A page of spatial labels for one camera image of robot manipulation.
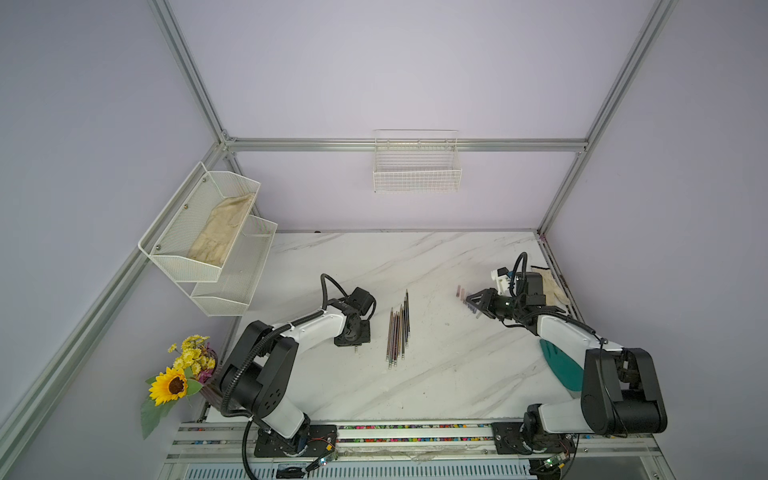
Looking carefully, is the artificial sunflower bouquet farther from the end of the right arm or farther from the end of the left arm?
the end of the right arm

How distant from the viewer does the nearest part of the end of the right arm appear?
67 cm

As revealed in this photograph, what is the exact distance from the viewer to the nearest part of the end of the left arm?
2.21 feet
